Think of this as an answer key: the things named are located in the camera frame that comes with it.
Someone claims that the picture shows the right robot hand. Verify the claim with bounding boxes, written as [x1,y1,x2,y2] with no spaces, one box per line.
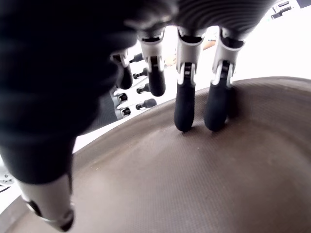
[0,0,279,231]

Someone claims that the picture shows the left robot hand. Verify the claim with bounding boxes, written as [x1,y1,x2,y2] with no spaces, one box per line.
[110,52,158,121]

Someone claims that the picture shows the round brown tray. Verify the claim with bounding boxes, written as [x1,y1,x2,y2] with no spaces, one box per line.
[0,76,311,233]

